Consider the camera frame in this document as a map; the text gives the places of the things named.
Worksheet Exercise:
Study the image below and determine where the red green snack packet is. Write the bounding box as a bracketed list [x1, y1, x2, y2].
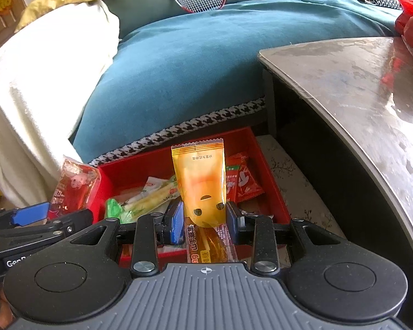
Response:
[225, 152, 264, 204]

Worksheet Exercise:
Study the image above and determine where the green bamboo shoot packet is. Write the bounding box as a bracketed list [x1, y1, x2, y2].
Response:
[105, 176, 180, 224]

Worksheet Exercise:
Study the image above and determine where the pink red snack packet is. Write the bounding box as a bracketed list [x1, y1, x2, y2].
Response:
[47, 158, 100, 221]

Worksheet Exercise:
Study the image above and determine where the yellow snack packet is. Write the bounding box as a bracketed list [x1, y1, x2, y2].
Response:
[172, 138, 227, 228]

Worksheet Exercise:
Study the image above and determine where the orange long snack packet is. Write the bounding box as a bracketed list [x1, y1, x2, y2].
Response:
[184, 218, 238, 264]

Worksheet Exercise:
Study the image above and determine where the red cardboard box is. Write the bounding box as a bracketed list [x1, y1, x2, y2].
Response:
[97, 138, 288, 277]

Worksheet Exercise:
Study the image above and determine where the cream white blanket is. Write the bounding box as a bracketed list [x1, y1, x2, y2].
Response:
[0, 0, 119, 207]

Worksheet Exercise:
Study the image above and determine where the teal sofa cushion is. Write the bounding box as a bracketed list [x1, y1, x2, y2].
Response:
[71, 0, 399, 165]

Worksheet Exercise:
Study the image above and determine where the grey coffee table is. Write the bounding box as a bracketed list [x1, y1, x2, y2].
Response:
[256, 36, 413, 272]

